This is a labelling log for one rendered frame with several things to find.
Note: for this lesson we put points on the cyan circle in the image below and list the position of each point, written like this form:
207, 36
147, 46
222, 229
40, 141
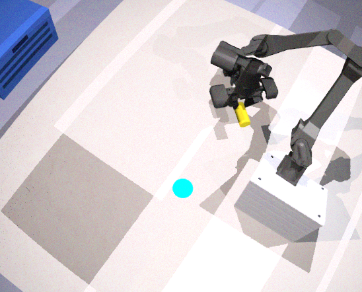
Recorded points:
182, 188

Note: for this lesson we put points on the yellow cylinder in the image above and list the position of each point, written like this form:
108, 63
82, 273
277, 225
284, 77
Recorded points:
242, 116

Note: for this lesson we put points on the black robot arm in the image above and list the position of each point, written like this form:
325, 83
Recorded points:
303, 136

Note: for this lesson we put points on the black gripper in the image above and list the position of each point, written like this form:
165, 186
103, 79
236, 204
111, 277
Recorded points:
223, 97

